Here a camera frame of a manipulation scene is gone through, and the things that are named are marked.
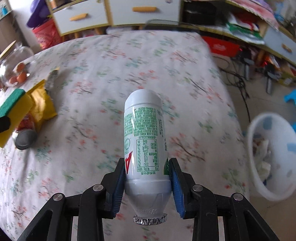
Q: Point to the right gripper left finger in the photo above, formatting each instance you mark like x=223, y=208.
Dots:
x=101, y=201

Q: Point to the grey drawer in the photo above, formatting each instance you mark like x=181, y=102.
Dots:
x=80, y=16
x=137, y=12

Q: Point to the white trash bin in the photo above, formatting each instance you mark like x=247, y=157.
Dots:
x=270, y=146

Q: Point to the yellow snack wrapper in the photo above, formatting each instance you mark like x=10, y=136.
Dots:
x=43, y=108

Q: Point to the floral tablecloth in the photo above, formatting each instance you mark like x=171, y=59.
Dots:
x=84, y=141

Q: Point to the glass jar with oranges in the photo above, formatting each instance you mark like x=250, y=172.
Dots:
x=15, y=59

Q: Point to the low tv cabinet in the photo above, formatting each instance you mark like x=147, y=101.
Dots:
x=252, y=22

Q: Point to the red cartoon drink can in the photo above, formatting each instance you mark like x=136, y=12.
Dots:
x=25, y=134

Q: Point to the left grey drawer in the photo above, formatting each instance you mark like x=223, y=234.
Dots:
x=80, y=16

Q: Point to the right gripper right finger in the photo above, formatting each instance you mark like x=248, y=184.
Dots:
x=241, y=221

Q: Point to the white yogurt bottle green label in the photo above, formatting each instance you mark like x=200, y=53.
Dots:
x=148, y=185

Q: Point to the right grey drawer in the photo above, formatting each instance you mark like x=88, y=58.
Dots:
x=137, y=12

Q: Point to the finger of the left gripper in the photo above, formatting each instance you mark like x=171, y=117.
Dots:
x=5, y=123

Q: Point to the yellow green scrub sponge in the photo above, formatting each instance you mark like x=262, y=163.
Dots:
x=16, y=107

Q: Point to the blue plastic stool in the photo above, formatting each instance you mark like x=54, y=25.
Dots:
x=291, y=97

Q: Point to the red box under cabinet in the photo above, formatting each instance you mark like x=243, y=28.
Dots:
x=222, y=47

